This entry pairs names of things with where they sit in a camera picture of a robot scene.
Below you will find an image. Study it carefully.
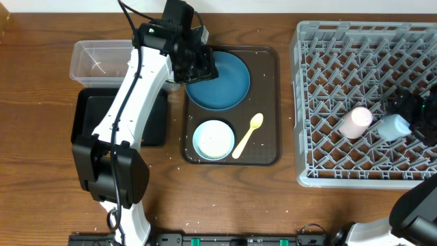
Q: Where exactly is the light blue rice bowl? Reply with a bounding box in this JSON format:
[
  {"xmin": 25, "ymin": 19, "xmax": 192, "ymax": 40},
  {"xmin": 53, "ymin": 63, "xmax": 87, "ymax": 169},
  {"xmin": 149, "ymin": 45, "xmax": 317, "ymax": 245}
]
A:
[{"xmin": 192, "ymin": 120, "xmax": 235, "ymax": 161}]

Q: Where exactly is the yellow plastic spoon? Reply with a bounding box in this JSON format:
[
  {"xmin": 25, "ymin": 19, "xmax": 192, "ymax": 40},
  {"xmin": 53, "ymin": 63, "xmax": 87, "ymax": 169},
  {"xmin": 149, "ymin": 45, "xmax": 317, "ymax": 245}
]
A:
[{"xmin": 231, "ymin": 113, "xmax": 264, "ymax": 159}]

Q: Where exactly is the light blue plastic cup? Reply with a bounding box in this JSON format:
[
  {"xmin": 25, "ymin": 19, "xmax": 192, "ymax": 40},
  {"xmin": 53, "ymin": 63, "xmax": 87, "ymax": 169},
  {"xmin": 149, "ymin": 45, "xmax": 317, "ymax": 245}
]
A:
[{"xmin": 377, "ymin": 114, "xmax": 412, "ymax": 141}]

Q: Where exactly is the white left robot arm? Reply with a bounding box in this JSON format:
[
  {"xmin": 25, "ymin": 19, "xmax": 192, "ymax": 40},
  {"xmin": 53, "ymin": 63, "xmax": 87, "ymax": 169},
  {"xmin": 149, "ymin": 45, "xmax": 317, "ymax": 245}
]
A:
[{"xmin": 68, "ymin": 1, "xmax": 219, "ymax": 245}]

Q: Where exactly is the grey dishwasher rack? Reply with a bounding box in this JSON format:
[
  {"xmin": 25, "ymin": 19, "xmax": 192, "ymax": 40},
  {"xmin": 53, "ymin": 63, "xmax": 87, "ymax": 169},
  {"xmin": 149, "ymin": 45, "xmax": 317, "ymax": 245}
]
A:
[{"xmin": 290, "ymin": 20, "xmax": 436, "ymax": 189}]

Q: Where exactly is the pink plastic cup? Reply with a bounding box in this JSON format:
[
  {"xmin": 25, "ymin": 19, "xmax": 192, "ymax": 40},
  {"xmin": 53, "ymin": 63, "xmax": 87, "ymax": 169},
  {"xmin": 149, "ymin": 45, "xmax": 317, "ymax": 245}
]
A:
[{"xmin": 339, "ymin": 107, "xmax": 373, "ymax": 139}]

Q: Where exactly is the black waste tray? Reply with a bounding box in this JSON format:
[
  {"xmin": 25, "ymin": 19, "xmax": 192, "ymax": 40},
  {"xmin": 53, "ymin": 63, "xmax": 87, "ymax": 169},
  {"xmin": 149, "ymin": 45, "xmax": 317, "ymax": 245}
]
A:
[{"xmin": 71, "ymin": 87, "xmax": 167, "ymax": 147}]

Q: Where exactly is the dark brown serving tray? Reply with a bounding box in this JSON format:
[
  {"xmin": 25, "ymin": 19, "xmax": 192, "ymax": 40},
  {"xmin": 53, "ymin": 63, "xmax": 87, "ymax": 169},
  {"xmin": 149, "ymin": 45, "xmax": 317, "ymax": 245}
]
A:
[{"xmin": 181, "ymin": 45, "xmax": 281, "ymax": 167}]

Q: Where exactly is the clear plastic waste bin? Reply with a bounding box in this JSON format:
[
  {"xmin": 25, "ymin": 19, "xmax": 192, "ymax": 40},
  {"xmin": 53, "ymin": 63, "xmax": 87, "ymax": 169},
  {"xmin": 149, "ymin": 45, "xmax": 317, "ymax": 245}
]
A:
[{"xmin": 70, "ymin": 40, "xmax": 165, "ymax": 91}]

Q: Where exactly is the dark blue bowl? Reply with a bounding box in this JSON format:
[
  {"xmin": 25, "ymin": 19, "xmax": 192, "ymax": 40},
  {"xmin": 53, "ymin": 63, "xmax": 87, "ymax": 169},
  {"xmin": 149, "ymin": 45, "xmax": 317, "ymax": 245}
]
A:
[{"xmin": 185, "ymin": 51, "xmax": 251, "ymax": 111}]

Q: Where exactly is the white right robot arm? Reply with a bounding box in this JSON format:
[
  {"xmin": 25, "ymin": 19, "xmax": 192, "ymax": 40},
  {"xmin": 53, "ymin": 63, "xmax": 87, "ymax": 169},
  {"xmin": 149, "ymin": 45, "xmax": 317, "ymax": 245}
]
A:
[{"xmin": 329, "ymin": 86, "xmax": 436, "ymax": 245}]

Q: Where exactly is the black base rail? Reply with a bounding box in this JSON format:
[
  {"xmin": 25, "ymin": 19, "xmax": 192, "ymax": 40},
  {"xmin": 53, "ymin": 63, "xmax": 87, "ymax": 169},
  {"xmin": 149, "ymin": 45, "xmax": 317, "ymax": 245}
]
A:
[{"xmin": 68, "ymin": 234, "xmax": 330, "ymax": 246}]

